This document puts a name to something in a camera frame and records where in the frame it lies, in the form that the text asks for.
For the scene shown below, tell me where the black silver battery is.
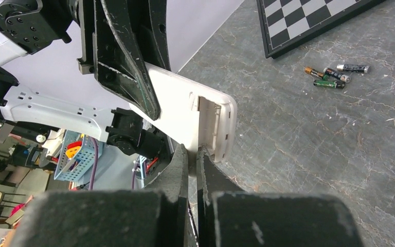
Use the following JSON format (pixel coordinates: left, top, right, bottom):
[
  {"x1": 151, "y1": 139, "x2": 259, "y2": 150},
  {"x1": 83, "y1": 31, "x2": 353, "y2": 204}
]
[{"x1": 336, "y1": 64, "x2": 370, "y2": 74}]

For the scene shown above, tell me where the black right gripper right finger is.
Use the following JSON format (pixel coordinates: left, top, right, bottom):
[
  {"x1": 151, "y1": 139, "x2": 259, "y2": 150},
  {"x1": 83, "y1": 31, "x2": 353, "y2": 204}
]
[{"x1": 196, "y1": 147, "x2": 364, "y2": 246}]

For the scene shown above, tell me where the white remote with dark buttons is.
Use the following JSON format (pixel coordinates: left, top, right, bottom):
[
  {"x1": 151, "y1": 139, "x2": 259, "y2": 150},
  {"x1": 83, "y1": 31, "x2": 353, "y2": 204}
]
[{"x1": 130, "y1": 63, "x2": 238, "y2": 162}]

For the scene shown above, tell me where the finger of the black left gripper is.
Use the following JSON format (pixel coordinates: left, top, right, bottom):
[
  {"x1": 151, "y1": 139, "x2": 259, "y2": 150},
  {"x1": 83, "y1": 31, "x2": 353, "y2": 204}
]
[
  {"x1": 129, "y1": 0, "x2": 171, "y2": 71},
  {"x1": 93, "y1": 1, "x2": 161, "y2": 120}
]

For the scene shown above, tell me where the black grey battery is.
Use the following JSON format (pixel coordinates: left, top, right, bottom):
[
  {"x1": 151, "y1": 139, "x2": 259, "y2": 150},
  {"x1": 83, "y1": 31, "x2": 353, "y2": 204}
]
[{"x1": 324, "y1": 67, "x2": 351, "y2": 83}]

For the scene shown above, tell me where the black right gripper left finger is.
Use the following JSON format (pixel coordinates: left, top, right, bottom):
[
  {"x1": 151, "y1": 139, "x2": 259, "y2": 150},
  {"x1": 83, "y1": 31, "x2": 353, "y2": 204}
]
[{"x1": 10, "y1": 145, "x2": 188, "y2": 246}]

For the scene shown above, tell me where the blue perforated basket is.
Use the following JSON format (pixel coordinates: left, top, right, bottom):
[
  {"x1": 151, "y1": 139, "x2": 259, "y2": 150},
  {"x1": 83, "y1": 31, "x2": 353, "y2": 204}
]
[{"x1": 54, "y1": 131, "x2": 104, "y2": 182}]

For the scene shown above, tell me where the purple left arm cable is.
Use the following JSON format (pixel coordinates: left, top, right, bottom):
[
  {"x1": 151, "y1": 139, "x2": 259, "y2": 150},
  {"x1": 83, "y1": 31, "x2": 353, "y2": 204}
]
[{"x1": 87, "y1": 138, "x2": 99, "y2": 191}]

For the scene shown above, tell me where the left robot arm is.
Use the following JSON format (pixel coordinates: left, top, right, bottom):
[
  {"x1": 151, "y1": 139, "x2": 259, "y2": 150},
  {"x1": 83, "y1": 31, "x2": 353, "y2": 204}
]
[{"x1": 0, "y1": 1, "x2": 170, "y2": 158}]

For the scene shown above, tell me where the black white chessboard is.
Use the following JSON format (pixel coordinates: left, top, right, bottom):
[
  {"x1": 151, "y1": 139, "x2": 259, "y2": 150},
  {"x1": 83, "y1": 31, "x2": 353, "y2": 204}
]
[{"x1": 256, "y1": 0, "x2": 383, "y2": 59}]

